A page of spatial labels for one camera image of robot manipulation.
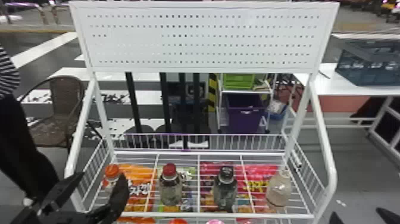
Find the green basket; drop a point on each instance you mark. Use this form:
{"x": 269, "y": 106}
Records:
{"x": 238, "y": 81}

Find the person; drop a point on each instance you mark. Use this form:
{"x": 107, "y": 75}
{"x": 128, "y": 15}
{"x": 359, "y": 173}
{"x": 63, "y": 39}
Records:
{"x": 18, "y": 156}

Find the orange cap bottle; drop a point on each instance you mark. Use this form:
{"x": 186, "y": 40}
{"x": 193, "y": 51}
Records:
{"x": 110, "y": 175}

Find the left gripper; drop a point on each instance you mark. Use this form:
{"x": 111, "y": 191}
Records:
{"x": 59, "y": 218}

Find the white shelf trolley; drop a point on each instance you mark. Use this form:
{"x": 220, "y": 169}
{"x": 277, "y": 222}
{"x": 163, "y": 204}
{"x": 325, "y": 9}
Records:
{"x": 221, "y": 106}

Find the striped post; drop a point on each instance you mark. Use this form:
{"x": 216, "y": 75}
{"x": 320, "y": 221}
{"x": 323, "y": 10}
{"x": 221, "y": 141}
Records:
{"x": 212, "y": 92}

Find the brown chair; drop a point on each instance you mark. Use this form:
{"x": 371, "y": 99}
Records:
{"x": 64, "y": 103}

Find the white side table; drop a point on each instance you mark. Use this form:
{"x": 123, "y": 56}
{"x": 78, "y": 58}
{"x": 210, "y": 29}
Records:
{"x": 340, "y": 86}

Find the orange snack packet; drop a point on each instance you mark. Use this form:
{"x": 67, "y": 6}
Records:
{"x": 140, "y": 183}

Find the pink snack packet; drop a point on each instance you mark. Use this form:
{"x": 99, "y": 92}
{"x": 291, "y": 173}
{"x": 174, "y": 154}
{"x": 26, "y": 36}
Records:
{"x": 254, "y": 178}

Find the red cap bottle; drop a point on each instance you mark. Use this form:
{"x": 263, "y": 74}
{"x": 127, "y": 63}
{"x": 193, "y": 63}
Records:
{"x": 170, "y": 187}

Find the blue basket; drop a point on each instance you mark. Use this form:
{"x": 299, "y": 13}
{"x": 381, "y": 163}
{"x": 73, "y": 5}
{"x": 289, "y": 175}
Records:
{"x": 277, "y": 110}

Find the blue crate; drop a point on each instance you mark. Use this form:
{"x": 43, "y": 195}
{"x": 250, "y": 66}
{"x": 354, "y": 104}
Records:
{"x": 368, "y": 67}

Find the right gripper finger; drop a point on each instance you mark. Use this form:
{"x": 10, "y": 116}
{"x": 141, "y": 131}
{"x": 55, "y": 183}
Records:
{"x": 390, "y": 217}
{"x": 335, "y": 219}

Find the black cap bottle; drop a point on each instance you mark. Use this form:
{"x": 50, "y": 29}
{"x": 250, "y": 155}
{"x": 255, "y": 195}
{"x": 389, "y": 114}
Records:
{"x": 225, "y": 190}

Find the purple crate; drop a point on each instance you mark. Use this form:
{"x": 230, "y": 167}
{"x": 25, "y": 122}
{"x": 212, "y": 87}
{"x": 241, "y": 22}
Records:
{"x": 245, "y": 114}

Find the beige bottle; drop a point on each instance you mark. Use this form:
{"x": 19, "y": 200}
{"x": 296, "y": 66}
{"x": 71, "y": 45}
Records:
{"x": 279, "y": 189}

